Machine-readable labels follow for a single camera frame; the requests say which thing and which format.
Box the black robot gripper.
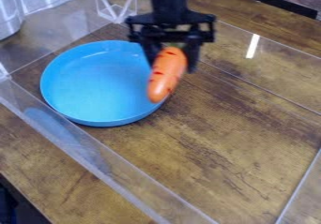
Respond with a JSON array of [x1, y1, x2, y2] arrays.
[[125, 10, 215, 73]]

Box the orange toy carrot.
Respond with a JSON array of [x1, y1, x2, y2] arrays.
[[147, 46, 187, 103]]

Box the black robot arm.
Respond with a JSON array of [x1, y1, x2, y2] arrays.
[[125, 0, 216, 73]]

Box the round blue tray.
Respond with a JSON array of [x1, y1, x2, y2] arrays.
[[40, 40, 160, 127]]

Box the clear acrylic front barrier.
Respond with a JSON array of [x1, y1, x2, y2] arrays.
[[0, 78, 218, 224]]

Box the clear acrylic corner bracket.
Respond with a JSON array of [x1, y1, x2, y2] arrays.
[[94, 0, 137, 24]]

